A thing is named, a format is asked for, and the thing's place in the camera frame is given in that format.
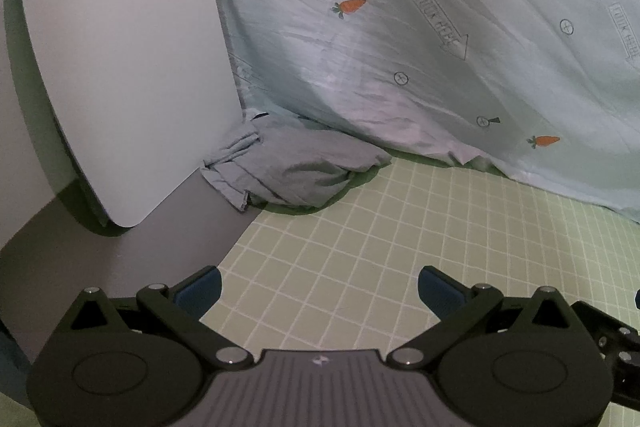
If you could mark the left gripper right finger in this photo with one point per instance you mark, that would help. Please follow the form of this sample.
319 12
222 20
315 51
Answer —
460 310

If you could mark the grey sweatpants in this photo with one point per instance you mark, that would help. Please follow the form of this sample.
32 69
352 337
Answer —
288 162

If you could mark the light blue carrot quilt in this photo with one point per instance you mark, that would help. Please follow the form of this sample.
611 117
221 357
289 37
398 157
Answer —
546 91

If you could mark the green grid bed sheet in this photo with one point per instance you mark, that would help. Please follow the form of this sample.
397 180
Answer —
341 277

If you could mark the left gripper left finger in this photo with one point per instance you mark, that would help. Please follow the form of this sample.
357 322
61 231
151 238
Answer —
175 312

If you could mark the white headboard panel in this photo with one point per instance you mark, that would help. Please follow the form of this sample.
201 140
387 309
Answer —
142 90

